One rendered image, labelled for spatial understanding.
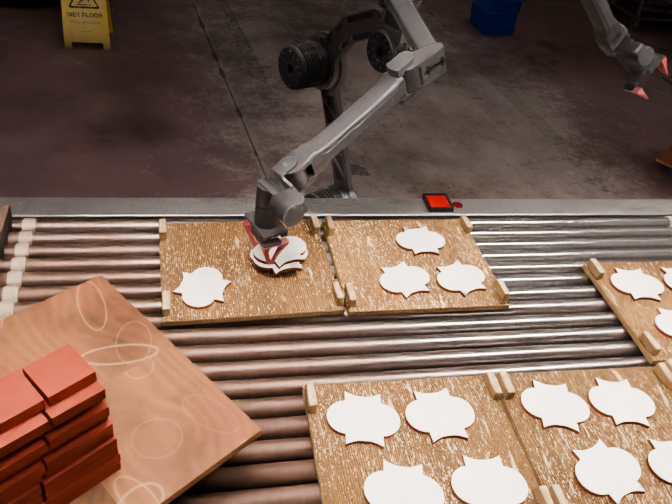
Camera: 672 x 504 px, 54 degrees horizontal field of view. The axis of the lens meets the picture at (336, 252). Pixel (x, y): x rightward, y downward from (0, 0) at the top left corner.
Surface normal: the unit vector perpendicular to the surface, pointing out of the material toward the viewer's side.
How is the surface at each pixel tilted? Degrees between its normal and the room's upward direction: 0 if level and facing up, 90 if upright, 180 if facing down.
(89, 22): 78
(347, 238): 0
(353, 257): 0
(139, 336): 0
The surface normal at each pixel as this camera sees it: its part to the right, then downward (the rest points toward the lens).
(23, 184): 0.13, -0.77
